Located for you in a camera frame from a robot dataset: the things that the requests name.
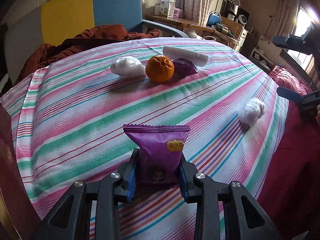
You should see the white plastic bag ball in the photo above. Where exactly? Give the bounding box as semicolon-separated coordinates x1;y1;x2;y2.
238;98;265;127

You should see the purple snack pouch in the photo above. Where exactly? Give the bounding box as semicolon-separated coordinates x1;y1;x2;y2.
172;58;197;76
123;124;190;184

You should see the white foam block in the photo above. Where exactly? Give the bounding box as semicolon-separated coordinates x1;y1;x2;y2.
163;46;209;67

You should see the red quilt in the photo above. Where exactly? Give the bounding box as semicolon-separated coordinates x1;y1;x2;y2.
257;65;320;240

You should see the gold storage box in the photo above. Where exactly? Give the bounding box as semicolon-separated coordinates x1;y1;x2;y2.
1;106;41;239

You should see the wooden desk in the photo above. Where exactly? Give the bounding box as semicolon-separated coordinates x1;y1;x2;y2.
145;15;239;46

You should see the blue round chair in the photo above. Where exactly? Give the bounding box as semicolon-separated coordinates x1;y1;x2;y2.
207;11;221;27

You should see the striped bed sheet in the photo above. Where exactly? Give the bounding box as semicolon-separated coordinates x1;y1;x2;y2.
1;37;289;239

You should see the pink small box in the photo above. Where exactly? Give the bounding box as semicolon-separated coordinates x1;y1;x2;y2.
172;8;180;20

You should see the white product box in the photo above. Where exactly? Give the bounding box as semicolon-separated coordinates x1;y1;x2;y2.
159;0;176;18

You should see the orange tangerine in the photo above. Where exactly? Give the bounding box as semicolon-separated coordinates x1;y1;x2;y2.
145;55;175;83

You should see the dark red jacket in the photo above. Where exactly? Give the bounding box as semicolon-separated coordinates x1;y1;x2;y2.
15;24;160;85

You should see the blue yellow grey armchair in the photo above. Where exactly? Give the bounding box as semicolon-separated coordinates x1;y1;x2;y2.
4;0;186;83

